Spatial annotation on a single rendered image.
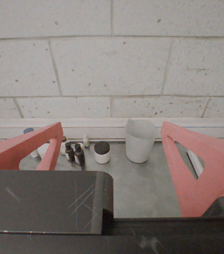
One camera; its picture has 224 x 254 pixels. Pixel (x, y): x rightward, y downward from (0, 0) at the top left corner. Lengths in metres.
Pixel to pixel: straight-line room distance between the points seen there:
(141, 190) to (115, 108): 0.36
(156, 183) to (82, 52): 0.56
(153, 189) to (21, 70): 0.69
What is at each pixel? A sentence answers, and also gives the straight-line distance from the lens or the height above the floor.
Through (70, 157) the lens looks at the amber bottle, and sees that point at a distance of 0.63.
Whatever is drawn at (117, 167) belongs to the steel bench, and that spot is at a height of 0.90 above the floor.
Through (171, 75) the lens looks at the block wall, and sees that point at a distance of 0.64.
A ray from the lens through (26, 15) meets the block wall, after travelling 0.64.
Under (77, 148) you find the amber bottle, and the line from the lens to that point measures 0.56.
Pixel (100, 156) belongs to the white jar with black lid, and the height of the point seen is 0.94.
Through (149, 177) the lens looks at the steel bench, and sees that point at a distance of 0.59.
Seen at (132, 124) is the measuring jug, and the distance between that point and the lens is 0.61.
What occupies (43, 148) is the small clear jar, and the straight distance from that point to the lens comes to 0.65.
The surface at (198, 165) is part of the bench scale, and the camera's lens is 0.66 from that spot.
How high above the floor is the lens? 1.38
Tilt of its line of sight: 36 degrees down
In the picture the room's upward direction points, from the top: straight up
